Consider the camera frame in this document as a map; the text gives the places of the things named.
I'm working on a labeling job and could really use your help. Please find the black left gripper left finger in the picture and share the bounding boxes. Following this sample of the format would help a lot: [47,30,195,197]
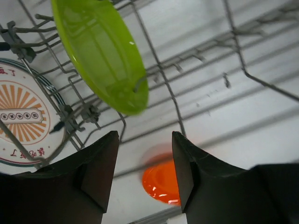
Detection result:
[0,131,119,224]

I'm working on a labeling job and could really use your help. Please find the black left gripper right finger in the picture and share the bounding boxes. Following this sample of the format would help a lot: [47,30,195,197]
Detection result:
[172,132,299,224]

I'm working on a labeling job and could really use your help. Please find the orange plastic plate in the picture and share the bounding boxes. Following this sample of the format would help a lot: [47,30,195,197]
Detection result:
[140,142,181,206]

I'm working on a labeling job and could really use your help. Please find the white plate orange sunburst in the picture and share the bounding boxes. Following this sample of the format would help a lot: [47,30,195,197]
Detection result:
[0,58,67,175]

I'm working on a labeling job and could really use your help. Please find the green plastic plate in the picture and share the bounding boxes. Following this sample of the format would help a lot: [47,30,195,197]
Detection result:
[51,0,149,115]

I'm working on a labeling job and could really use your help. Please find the grey wire dish rack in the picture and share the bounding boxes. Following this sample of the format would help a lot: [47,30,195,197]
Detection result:
[0,0,299,224]

